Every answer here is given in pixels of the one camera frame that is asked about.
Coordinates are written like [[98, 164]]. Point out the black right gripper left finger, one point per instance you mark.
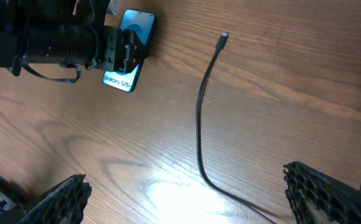
[[64, 204]]

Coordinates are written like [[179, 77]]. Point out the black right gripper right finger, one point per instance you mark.
[[318, 198]]

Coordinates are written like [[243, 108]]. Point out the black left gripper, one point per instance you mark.
[[122, 50]]

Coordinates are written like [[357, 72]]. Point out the blue Galaxy smartphone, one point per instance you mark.
[[138, 27]]

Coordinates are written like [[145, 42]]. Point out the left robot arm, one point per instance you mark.
[[69, 33]]

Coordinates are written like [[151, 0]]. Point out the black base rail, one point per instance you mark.
[[12, 201]]

